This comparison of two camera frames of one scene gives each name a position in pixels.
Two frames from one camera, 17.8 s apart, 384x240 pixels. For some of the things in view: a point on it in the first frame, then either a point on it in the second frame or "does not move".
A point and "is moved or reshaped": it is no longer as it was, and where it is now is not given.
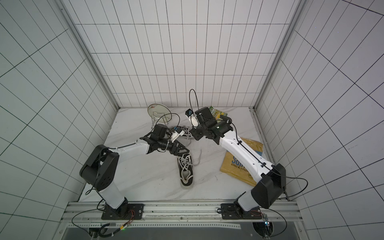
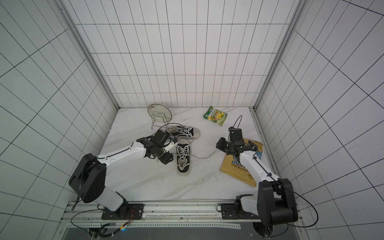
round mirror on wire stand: x=158 y=112 does not move
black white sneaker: x=186 y=171 is moved or reshaped
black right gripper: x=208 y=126 to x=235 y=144
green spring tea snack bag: x=217 y=113 does not move
